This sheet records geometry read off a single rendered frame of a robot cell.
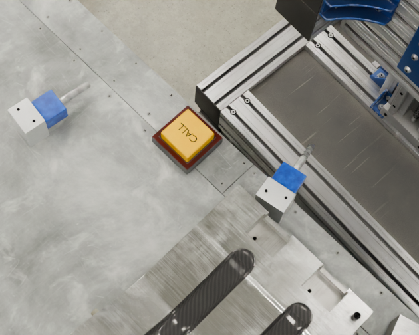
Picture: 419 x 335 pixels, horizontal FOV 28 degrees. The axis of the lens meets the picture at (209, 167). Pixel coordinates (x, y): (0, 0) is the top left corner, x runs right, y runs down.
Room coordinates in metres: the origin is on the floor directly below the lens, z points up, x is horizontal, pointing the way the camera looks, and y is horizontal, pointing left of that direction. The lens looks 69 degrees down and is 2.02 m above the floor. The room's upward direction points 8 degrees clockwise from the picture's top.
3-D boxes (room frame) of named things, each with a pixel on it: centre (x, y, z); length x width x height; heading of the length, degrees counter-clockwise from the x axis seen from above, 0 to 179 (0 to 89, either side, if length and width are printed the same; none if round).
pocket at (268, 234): (0.36, -0.10, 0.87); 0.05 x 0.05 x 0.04; 52
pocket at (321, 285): (0.29, -0.18, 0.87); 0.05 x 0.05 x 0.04; 52
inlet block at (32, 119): (0.54, 0.25, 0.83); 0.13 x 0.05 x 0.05; 135
